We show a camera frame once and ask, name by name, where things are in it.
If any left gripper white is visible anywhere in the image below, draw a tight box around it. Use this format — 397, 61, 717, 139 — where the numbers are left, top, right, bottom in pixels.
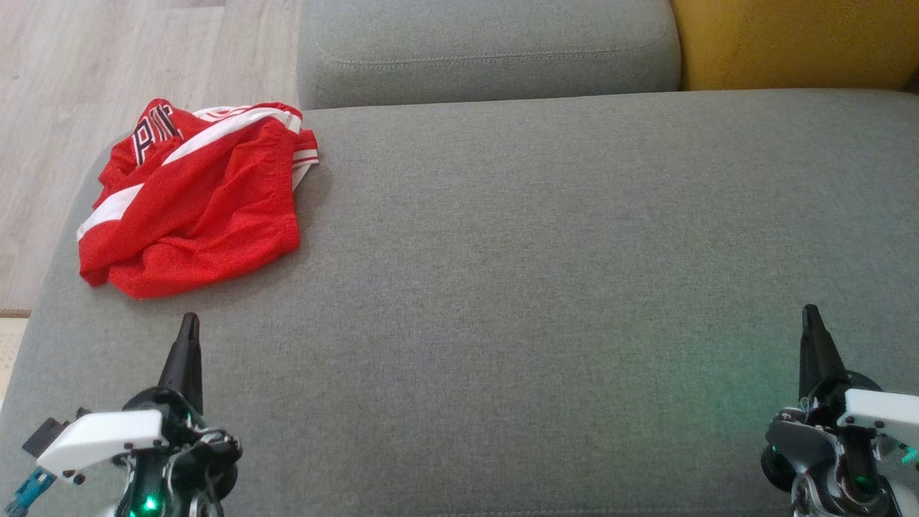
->
36, 312, 243, 517

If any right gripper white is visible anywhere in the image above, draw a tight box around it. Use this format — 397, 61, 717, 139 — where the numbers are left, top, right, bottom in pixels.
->
761, 304, 919, 517

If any red shorts number 23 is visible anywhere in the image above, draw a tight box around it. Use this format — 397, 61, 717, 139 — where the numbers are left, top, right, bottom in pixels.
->
78, 108, 301, 299

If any beige floor rug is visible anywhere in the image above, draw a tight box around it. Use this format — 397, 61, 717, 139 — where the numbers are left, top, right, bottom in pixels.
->
0, 310, 31, 410

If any yellow sofa back cushion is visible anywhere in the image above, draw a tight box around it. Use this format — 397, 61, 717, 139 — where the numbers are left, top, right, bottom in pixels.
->
671, 0, 919, 93

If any large grey sofa ottoman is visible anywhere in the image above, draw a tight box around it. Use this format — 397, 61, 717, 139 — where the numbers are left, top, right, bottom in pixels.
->
0, 88, 919, 517

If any grey sofa seat cushion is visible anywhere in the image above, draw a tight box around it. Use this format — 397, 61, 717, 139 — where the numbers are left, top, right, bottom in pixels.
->
297, 0, 681, 110

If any left camera cable teal plug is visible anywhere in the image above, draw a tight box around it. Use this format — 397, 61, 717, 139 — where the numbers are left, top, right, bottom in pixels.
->
4, 468, 57, 516

